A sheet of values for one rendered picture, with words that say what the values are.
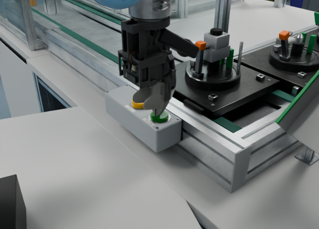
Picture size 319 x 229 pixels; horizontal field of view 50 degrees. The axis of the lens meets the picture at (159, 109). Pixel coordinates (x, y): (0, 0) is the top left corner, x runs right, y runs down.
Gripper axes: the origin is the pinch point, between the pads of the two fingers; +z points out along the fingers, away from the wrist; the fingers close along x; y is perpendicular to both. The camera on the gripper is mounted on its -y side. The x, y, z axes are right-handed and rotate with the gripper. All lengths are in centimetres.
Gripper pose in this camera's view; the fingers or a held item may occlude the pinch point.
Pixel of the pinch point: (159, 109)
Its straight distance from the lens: 72.8
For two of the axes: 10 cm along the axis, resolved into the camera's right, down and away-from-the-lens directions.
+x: 6.2, 4.1, -6.7
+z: 0.0, 8.6, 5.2
